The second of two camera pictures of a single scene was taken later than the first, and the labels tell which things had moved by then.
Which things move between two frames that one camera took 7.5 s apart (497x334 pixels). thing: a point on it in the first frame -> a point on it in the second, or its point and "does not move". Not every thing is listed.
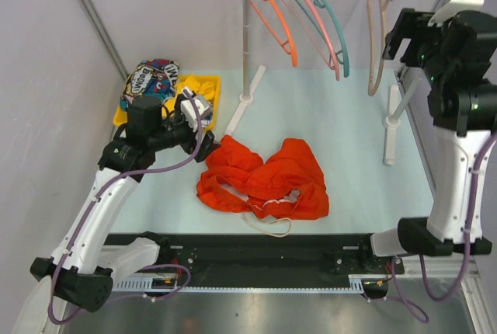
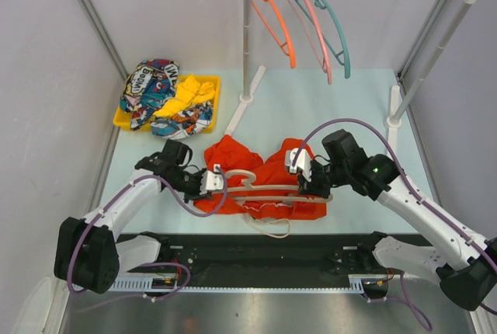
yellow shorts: x=204 y=88 does not move
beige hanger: x=383 y=4 -> x=248 y=187
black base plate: x=272 y=255 does not move
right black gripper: x=414 y=21 -> x=311 y=187
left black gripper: x=190 y=144 -> x=196 y=195
